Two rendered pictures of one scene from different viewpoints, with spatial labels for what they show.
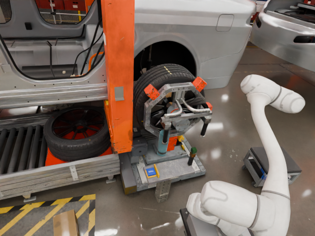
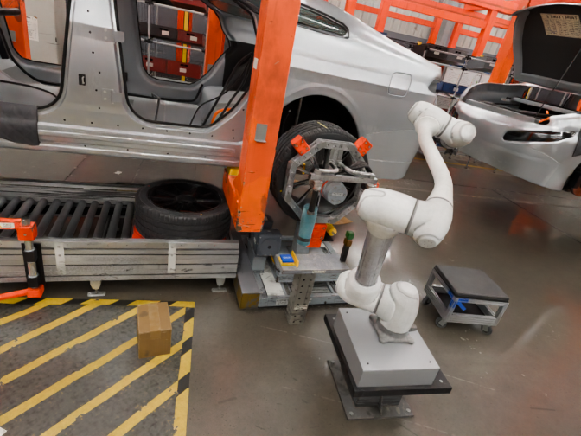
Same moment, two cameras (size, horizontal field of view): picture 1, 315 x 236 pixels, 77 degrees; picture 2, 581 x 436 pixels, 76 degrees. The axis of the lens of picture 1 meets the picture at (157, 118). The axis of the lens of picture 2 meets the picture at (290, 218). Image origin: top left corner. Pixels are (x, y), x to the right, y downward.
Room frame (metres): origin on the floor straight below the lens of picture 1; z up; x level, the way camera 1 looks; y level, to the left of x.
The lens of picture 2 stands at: (-0.83, -0.01, 1.61)
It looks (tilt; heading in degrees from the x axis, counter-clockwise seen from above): 25 degrees down; 1
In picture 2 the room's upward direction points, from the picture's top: 12 degrees clockwise
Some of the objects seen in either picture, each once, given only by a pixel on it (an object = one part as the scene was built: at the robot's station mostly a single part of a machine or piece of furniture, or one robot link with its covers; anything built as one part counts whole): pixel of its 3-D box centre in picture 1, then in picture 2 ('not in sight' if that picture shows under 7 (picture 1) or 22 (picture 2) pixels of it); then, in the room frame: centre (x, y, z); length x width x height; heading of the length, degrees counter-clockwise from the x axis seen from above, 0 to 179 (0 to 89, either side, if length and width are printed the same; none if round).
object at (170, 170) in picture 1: (168, 170); (312, 263); (1.09, -0.16, 0.44); 0.43 x 0.17 x 0.03; 113
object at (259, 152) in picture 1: (268, 168); (462, 299); (1.48, -1.30, 0.17); 0.43 x 0.36 x 0.34; 101
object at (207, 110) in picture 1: (195, 101); (356, 163); (1.31, -0.28, 1.03); 0.19 x 0.18 x 0.11; 23
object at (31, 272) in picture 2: not in sight; (31, 258); (0.74, 1.36, 0.30); 0.09 x 0.05 x 0.50; 113
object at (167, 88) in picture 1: (174, 112); (326, 182); (1.39, -0.14, 0.85); 0.54 x 0.07 x 0.54; 113
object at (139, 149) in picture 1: (135, 141); (261, 239); (1.56, 0.22, 0.26); 0.42 x 0.18 x 0.35; 23
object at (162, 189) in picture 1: (163, 185); (300, 293); (1.08, -0.13, 0.21); 0.10 x 0.10 x 0.42; 23
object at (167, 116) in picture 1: (172, 104); (325, 161); (1.24, -0.10, 1.03); 0.19 x 0.18 x 0.11; 23
